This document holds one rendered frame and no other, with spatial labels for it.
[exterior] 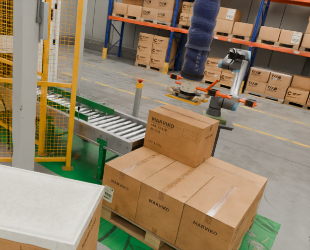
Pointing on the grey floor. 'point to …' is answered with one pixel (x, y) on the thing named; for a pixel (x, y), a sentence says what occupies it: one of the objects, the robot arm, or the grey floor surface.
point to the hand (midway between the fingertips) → (231, 56)
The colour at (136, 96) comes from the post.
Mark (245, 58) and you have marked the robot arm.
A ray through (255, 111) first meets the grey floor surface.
